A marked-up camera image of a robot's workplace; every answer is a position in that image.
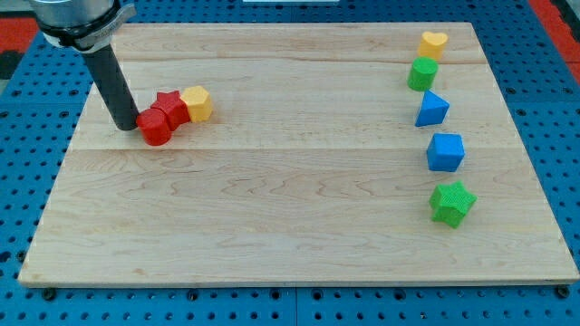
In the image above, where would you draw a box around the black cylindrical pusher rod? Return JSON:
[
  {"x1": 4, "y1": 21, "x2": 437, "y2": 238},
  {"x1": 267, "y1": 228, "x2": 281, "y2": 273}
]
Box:
[{"x1": 82, "y1": 45, "x2": 139, "y2": 131}]

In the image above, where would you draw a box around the red cylinder block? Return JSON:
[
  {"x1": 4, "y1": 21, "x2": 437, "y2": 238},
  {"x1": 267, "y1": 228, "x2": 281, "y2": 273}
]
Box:
[{"x1": 136, "y1": 108, "x2": 172, "y2": 146}]

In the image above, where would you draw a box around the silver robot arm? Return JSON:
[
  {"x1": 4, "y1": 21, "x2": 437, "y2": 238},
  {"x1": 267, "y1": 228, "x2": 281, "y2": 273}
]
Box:
[{"x1": 30, "y1": 0, "x2": 139, "y2": 130}]

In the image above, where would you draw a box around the red star block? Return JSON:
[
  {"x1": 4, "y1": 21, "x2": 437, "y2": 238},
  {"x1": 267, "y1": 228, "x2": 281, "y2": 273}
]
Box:
[{"x1": 150, "y1": 91, "x2": 190, "y2": 131}]

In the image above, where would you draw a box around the green star block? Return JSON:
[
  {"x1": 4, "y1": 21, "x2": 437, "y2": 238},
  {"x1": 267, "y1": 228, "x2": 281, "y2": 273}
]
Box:
[{"x1": 429, "y1": 180, "x2": 478, "y2": 229}]

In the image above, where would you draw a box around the yellow hexagon block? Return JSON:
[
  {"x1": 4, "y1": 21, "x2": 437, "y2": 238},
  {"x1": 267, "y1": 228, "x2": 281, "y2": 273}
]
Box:
[{"x1": 180, "y1": 86, "x2": 213, "y2": 122}]

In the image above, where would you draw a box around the wooden board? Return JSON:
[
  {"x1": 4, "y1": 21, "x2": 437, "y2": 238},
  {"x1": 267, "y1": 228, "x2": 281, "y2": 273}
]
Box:
[{"x1": 18, "y1": 23, "x2": 579, "y2": 288}]

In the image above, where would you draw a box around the green cylinder block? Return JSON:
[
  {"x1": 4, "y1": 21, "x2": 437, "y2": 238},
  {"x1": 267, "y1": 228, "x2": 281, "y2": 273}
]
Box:
[{"x1": 407, "y1": 56, "x2": 439, "y2": 91}]

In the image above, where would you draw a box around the yellow heart block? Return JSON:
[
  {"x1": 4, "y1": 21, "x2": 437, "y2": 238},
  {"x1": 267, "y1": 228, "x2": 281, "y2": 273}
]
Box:
[{"x1": 417, "y1": 31, "x2": 449, "y2": 61}]

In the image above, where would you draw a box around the blue triangle block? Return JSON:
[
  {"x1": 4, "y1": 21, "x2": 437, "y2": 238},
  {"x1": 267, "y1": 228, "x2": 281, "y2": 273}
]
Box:
[{"x1": 415, "y1": 91, "x2": 450, "y2": 127}]

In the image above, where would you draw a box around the blue cube block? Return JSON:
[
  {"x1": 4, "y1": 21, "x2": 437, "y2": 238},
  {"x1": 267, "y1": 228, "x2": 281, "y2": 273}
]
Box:
[{"x1": 426, "y1": 133, "x2": 465, "y2": 172}]

